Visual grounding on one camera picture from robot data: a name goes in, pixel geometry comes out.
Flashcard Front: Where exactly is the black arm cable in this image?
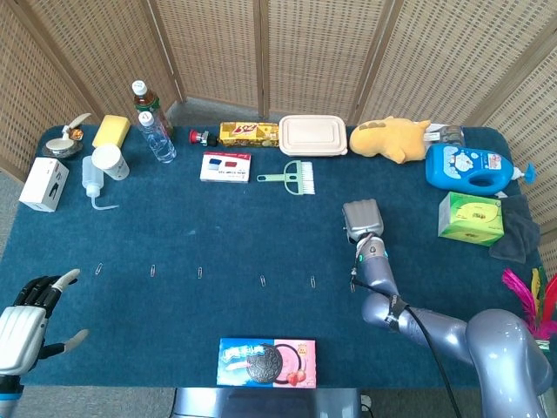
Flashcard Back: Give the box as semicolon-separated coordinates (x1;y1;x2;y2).
350;268;463;418

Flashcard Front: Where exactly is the white paper cup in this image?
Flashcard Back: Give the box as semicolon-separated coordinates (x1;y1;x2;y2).
91;143;131;181

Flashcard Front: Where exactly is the round metal dish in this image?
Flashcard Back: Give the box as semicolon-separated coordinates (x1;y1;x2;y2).
42;137;84;158

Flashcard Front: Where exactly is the brown tea bottle green label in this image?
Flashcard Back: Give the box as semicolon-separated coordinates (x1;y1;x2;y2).
131;79;175;140

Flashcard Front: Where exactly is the clear plastic package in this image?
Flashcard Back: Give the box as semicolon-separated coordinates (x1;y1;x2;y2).
424;123;466;147

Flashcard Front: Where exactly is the woven folding screen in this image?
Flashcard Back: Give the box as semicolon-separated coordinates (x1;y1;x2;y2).
0;0;557;280

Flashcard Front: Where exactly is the beige lidded lunch box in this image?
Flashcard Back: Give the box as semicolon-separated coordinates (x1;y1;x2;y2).
278;114;349;158

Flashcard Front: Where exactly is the grey robot torso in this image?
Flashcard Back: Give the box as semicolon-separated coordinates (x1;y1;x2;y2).
173;386;363;418

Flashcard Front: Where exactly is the green handled white brush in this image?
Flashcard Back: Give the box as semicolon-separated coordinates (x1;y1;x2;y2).
256;159;316;198

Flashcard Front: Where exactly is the white box red blue print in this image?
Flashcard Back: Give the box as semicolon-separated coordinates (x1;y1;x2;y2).
199;151;252;184

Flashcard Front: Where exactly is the red emergency stop button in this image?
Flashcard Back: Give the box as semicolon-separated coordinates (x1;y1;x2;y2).
188;128;218;147

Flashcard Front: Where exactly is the yellow plush toy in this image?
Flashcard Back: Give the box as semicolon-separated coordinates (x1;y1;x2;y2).
349;115;432;165

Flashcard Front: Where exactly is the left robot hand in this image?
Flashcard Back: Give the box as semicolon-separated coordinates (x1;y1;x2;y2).
0;268;91;376

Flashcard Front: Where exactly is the blue carpet table cover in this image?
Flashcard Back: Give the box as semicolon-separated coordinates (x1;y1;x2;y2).
0;125;545;388

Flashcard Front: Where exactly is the dark grey cloth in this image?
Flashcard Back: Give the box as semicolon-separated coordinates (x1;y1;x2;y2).
487;194;542;264

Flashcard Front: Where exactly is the blue detergent bottle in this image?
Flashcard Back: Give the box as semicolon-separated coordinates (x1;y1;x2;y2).
425;143;538;192

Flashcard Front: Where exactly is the gold and white ornament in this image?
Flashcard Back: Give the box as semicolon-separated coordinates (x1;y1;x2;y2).
62;112;93;141

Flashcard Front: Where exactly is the yellow cracker package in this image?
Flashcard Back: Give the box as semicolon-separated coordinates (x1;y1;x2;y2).
218;121;280;148

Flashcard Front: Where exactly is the white product box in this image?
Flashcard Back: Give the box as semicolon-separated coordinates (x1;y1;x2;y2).
18;157;70;213

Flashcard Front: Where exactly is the clear plastic water bottle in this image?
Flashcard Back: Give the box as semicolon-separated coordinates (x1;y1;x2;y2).
137;111;178;165

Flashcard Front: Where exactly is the colourful feather shuttlecock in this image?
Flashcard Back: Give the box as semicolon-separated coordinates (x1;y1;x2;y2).
501;266;557;349

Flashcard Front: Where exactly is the green tissue box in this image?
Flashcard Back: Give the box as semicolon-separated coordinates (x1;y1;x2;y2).
437;191;506;248

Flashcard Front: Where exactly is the translucent squeeze wash bottle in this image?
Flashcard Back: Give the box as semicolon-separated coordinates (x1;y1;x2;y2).
81;155;120;212

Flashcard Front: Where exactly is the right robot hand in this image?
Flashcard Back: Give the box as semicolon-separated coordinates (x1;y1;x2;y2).
341;199;386;243

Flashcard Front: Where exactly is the Oreo strawberry cookie box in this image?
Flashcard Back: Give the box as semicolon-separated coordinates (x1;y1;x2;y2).
216;337;318;388

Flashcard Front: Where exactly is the yellow sponge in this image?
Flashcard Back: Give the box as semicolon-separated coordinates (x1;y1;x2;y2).
91;114;131;149

